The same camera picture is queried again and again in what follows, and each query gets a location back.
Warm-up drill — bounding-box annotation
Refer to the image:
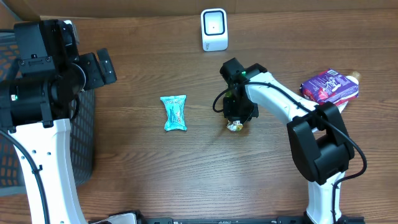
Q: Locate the green yellow snack packet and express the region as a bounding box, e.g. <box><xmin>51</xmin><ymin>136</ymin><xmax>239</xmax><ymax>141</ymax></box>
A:
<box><xmin>226</xmin><ymin>120</ymin><xmax>243</xmax><ymax>132</ymax></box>

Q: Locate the mint green tissue pack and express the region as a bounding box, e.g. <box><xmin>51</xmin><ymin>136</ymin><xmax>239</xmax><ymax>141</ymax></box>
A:
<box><xmin>160</xmin><ymin>95</ymin><xmax>187</xmax><ymax>131</ymax></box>

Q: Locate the purple red liner pack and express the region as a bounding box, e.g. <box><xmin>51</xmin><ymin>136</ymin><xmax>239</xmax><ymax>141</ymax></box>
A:
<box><xmin>300</xmin><ymin>69</ymin><xmax>359</xmax><ymax>106</ymax></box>

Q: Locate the white tube gold cap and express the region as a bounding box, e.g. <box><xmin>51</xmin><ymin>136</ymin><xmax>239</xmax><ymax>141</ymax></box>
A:
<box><xmin>338</xmin><ymin>71</ymin><xmax>362</xmax><ymax>113</ymax></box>

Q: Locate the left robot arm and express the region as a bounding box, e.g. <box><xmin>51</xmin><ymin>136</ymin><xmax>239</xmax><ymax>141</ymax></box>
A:
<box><xmin>1</xmin><ymin>19</ymin><xmax>117</xmax><ymax>223</ymax></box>

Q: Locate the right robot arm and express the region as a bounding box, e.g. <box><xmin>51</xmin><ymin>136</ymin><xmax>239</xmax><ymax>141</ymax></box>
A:
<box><xmin>219</xmin><ymin>58</ymin><xmax>354</xmax><ymax>223</ymax></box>

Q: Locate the white barcode scanner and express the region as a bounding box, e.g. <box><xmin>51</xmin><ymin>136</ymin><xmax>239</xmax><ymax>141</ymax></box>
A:
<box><xmin>200</xmin><ymin>8</ymin><xmax>228</xmax><ymax>52</ymax></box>

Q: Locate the grey plastic basket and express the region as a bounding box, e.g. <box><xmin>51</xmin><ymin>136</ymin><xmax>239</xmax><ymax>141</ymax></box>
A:
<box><xmin>1</xmin><ymin>30</ymin><xmax>95</xmax><ymax>197</ymax></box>

